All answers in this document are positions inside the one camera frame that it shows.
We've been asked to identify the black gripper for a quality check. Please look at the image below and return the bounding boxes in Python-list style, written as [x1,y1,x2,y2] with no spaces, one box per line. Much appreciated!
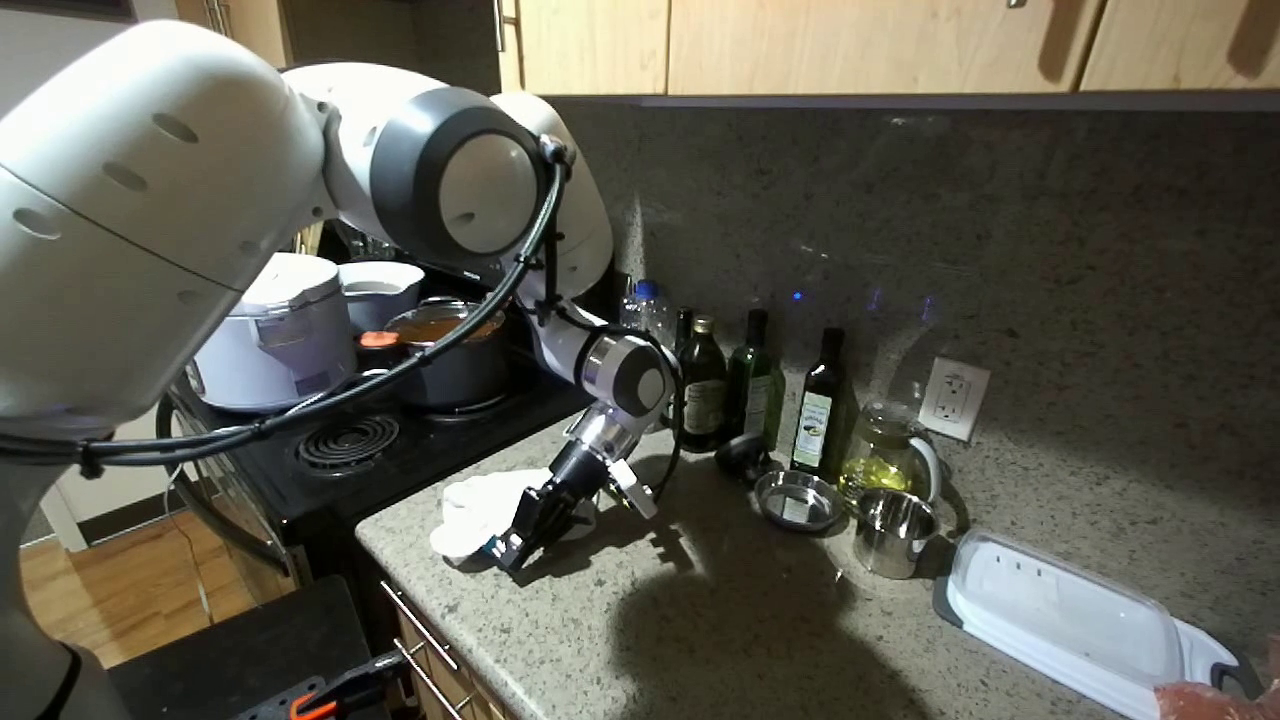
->
[485,402,636,572]

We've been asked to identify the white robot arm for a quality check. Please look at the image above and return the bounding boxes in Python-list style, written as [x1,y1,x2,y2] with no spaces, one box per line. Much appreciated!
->
[0,19,672,572]

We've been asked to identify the white crumpled cloth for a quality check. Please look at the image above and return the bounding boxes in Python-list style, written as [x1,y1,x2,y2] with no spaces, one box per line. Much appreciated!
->
[428,469,548,564]

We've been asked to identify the steel pot on stove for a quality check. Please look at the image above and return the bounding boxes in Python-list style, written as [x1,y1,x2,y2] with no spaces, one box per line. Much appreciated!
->
[392,297,513,412]

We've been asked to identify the dark green olive oil bottle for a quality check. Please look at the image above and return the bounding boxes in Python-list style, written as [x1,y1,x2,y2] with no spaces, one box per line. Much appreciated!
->
[680,312,726,453]

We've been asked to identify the large plastic oil bottle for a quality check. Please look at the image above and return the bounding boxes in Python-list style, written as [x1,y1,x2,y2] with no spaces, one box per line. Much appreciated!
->
[622,280,676,347]

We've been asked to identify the tall green glass bottle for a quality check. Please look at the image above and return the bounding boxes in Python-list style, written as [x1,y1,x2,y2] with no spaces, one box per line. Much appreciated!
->
[727,307,786,446]

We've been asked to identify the small steel bowl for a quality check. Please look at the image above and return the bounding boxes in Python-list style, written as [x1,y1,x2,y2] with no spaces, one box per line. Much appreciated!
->
[755,472,842,534]

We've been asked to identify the white rice cooker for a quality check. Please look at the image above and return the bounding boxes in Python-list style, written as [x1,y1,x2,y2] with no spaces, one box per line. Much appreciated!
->
[191,250,356,412]

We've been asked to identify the dark wine bottle white label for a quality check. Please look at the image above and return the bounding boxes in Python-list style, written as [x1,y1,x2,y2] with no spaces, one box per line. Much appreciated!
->
[791,326,843,472]

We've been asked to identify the glass oil cruet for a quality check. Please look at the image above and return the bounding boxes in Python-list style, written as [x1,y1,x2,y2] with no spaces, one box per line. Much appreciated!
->
[842,400,940,503]

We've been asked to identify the small steel cup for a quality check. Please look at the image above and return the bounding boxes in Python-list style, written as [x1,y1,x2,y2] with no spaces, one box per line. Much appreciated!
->
[852,487,940,580]

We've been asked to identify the wooden upper cabinets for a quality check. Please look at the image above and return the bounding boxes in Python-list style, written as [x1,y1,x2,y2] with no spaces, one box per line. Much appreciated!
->
[487,0,1280,96]

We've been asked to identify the white plastic tray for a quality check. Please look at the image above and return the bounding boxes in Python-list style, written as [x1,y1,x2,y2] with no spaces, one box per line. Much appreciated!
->
[946,531,1242,720]

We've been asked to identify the orange plastic bag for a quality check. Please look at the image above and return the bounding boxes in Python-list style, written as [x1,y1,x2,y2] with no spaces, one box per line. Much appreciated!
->
[1156,676,1280,720]

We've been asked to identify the wall power outlet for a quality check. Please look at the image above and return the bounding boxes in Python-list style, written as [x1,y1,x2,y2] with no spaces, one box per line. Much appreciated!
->
[921,357,993,444]

